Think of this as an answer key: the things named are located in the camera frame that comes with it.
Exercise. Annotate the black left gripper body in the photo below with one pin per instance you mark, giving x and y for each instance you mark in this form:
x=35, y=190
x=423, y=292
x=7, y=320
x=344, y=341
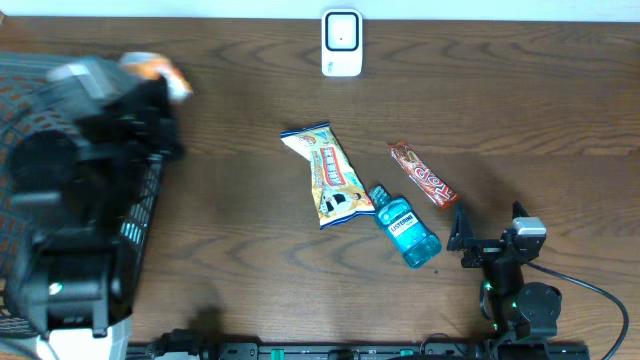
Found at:
x=138, y=139

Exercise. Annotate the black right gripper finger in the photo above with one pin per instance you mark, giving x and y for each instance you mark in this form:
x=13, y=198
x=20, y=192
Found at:
x=462, y=236
x=518, y=210

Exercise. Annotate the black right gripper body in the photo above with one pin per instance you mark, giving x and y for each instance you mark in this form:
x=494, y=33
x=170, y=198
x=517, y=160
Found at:
x=483, y=254

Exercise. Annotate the blue mouthwash bottle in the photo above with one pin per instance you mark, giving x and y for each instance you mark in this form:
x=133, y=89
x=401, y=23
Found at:
x=412, y=238

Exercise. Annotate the small orange snack packet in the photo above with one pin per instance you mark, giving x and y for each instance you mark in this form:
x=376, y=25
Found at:
x=152, y=66

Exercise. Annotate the red chocolate bar wrapper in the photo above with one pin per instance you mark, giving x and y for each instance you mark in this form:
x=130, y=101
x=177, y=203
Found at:
x=433, y=186

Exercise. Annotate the yellow snack bag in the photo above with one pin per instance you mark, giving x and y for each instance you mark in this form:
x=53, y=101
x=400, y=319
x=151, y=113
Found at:
x=338, y=193

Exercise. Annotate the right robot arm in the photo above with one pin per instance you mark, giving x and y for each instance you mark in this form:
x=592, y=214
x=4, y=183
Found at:
x=524, y=314

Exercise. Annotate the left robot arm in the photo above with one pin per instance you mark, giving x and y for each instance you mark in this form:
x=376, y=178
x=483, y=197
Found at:
x=85, y=177

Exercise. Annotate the white barcode scanner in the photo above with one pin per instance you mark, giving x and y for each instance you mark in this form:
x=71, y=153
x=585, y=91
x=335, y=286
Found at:
x=341, y=43

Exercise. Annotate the grey plastic shopping basket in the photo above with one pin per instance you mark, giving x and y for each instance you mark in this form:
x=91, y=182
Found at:
x=24, y=88

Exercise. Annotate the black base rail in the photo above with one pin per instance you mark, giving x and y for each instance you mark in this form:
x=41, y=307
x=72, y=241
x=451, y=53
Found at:
x=253, y=351

